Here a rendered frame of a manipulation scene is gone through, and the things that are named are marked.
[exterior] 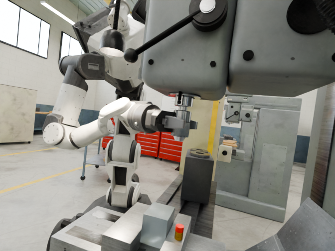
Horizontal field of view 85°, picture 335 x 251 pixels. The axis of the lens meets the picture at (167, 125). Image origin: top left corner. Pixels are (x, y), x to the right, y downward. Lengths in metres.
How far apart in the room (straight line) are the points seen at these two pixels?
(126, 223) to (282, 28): 0.47
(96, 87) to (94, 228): 11.81
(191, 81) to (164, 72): 0.06
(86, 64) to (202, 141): 1.70
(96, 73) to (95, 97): 11.33
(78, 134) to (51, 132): 0.09
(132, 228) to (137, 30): 0.76
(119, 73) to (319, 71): 0.69
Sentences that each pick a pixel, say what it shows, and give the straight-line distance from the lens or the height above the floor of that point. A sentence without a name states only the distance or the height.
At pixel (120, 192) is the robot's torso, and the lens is 1.27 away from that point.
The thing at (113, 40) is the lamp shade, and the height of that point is 1.44.
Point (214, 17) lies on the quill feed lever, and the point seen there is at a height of 1.43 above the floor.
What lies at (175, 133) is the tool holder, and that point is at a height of 1.21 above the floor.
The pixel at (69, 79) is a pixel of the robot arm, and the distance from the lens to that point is 0.78.
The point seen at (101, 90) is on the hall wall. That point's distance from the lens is 11.95.
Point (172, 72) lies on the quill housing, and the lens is 0.40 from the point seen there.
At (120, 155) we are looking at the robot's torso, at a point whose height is 1.00.
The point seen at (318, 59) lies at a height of 1.37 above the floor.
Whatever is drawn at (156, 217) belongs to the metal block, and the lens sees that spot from 0.40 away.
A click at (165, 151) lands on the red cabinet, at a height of 0.30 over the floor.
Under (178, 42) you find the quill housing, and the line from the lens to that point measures 0.41.
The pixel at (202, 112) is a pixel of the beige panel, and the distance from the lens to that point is 2.20.
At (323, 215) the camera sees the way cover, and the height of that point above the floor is 1.06.
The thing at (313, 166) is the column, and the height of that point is 1.16.
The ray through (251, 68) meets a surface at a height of 1.35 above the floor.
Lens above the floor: 1.24
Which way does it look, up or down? 2 degrees down
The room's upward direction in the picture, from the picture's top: 7 degrees clockwise
